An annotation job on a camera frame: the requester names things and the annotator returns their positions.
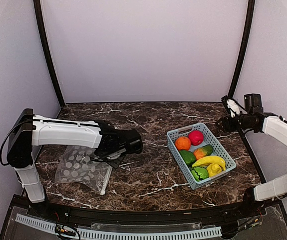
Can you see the red toy apple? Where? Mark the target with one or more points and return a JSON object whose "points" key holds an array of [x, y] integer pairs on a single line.
{"points": [[196, 137]]}

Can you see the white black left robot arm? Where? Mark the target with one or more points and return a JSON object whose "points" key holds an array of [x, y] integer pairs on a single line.
{"points": [[31, 131]]}

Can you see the green toy avocado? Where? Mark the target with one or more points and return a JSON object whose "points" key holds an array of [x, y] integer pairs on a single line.
{"points": [[188, 157]]}

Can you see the black right corner post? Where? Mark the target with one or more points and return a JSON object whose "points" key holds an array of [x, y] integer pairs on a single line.
{"points": [[243, 47]]}

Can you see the black front rail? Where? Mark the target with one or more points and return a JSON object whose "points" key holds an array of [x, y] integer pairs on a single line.
{"points": [[230, 217]]}

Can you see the small front circuit board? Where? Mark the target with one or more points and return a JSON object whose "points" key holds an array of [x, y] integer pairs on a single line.
{"points": [[61, 231]]}

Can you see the orange toy orange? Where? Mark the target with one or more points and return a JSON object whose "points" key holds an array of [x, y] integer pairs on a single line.
{"points": [[183, 143]]}

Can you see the black corner post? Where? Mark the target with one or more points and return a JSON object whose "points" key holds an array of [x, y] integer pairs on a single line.
{"points": [[47, 52], [243, 47]]}

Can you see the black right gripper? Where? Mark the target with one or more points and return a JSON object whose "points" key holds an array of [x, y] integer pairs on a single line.
{"points": [[227, 123]]}

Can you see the black left corner post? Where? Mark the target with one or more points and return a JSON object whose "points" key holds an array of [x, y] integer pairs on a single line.
{"points": [[47, 52]]}

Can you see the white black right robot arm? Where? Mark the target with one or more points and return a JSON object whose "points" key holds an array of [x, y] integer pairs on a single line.
{"points": [[271, 152]]}

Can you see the light blue cable duct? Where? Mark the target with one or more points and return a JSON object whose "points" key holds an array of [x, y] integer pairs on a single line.
{"points": [[100, 231]]}

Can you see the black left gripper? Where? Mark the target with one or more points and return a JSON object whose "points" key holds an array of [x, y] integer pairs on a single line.
{"points": [[115, 163]]}

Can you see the light blue perforated basket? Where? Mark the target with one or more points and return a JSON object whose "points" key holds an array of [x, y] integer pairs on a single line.
{"points": [[210, 138]]}

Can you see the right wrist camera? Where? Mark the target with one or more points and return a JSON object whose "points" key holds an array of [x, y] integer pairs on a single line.
{"points": [[231, 106]]}

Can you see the orange green toy mango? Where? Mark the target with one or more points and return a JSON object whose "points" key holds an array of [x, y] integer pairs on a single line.
{"points": [[204, 151]]}

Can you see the yellow toy banana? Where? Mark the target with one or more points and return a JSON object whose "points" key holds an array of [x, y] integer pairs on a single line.
{"points": [[212, 159]]}

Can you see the green toy cabbage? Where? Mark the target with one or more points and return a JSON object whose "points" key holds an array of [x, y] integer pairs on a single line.
{"points": [[200, 173]]}

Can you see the yellow toy pepper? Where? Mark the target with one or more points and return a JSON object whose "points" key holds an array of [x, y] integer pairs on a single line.
{"points": [[214, 169]]}

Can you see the clear dotted zip top bag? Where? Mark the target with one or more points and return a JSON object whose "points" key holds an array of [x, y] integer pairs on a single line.
{"points": [[76, 166]]}

